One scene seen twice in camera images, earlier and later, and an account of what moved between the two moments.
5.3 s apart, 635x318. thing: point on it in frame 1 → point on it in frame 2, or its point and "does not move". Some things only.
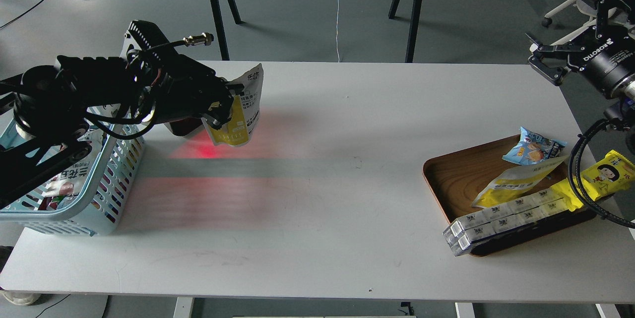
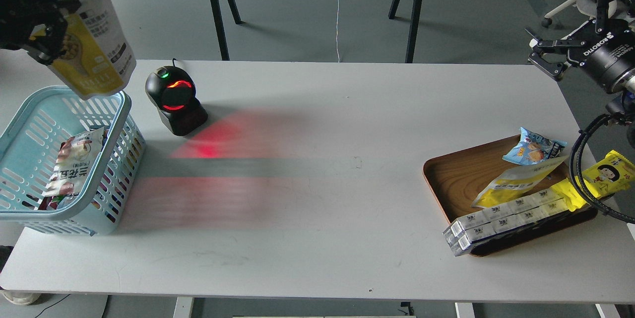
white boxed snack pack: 461,234 does not move
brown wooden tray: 459,177 does not move
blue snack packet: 533,149 does not move
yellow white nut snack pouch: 246,106 → 96,58
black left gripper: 170,89 → 31,20
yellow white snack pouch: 515,183 does not move
